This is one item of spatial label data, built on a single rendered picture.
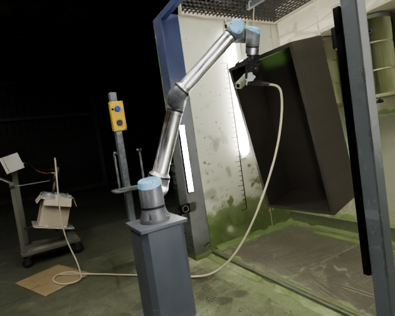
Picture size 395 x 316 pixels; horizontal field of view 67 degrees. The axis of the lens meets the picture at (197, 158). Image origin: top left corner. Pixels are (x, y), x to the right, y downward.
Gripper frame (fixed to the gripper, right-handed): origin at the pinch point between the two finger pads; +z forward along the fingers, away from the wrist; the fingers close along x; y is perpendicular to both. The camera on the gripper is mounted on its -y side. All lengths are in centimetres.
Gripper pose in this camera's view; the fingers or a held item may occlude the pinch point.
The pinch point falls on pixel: (246, 82)
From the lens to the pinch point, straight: 221.6
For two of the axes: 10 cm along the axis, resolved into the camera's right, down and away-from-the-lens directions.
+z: 0.2, 8.5, 5.2
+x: 3.6, -4.9, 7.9
